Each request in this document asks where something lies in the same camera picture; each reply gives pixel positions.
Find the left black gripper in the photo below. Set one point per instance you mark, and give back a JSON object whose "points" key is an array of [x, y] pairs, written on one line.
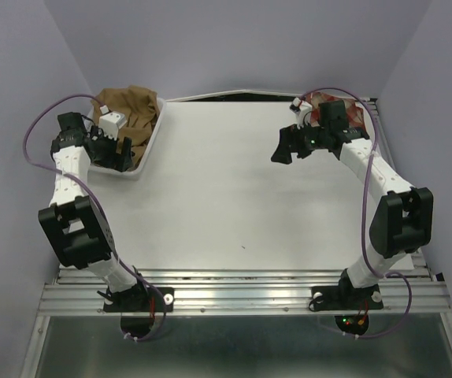
{"points": [[116, 161]]}

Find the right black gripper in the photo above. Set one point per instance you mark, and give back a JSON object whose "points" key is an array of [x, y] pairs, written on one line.
{"points": [[290, 138]]}

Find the red plaid skirt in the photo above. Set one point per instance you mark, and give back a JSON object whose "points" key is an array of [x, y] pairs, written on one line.
{"points": [[354, 113]]}

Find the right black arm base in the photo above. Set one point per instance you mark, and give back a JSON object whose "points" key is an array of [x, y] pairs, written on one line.
{"points": [[343, 296]]}

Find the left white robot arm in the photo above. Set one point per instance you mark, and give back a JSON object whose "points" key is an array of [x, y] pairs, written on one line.
{"points": [[73, 222]]}

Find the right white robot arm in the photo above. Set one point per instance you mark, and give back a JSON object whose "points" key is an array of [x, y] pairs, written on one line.
{"points": [[402, 222]]}

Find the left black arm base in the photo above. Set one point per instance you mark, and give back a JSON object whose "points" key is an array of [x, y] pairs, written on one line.
{"points": [[138, 300]]}

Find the white plastic basket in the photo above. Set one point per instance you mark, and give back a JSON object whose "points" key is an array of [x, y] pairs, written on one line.
{"points": [[136, 172]]}

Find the brown skirt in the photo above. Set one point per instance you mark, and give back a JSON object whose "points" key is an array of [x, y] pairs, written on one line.
{"points": [[139, 105]]}

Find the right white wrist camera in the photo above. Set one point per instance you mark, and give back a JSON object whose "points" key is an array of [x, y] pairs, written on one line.
{"points": [[302, 110]]}

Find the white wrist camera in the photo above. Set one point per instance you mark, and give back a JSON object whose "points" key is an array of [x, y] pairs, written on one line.
{"points": [[111, 122], [302, 110]]}

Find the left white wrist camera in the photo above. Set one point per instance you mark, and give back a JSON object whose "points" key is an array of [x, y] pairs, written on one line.
{"points": [[111, 122]]}

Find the aluminium frame rail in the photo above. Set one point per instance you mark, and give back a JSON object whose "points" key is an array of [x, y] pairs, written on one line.
{"points": [[242, 242]]}

